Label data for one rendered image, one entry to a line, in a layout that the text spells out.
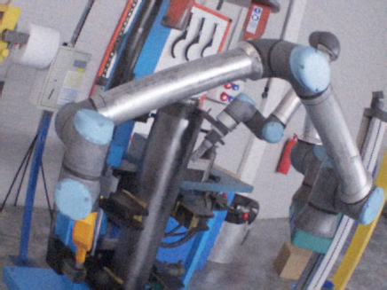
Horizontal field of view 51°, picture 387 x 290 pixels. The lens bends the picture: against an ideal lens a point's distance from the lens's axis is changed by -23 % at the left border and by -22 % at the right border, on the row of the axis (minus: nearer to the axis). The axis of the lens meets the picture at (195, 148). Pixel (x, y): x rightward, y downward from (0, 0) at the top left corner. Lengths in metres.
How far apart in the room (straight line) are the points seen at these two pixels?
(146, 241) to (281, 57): 1.39
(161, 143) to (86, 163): 1.32
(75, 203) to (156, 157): 1.32
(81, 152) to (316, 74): 0.59
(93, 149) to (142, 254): 1.48
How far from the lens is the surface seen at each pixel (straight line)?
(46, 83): 2.75
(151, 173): 2.27
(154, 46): 2.61
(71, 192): 0.96
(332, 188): 1.65
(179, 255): 4.14
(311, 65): 1.18
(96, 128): 0.94
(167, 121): 2.23
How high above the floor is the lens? 1.61
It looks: 8 degrees down
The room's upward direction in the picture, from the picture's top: 19 degrees clockwise
